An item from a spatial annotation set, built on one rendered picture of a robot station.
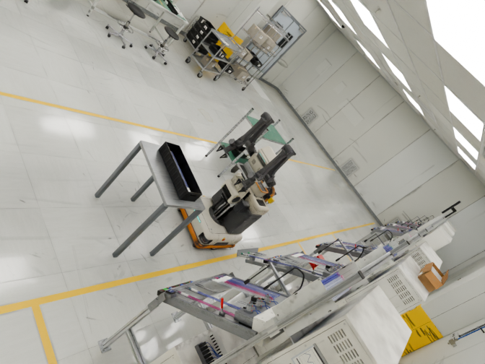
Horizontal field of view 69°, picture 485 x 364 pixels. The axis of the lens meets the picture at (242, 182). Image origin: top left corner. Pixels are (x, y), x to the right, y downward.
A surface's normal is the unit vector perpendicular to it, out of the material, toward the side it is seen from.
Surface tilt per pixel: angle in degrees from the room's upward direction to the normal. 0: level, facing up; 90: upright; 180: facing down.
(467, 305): 90
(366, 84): 90
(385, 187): 89
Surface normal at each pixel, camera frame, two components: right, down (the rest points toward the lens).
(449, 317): -0.55, -0.04
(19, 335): 0.68, -0.61
